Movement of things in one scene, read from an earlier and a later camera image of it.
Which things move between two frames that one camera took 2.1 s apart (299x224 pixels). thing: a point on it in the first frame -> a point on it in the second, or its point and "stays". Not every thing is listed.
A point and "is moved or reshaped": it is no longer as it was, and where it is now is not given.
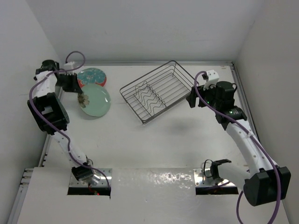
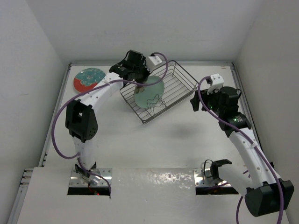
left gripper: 75,87 -> 143,65
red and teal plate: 91,75 stays
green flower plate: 95,101 is moved or reshaped
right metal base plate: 202,178 stays
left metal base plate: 107,171 stays
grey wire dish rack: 151,94 stays
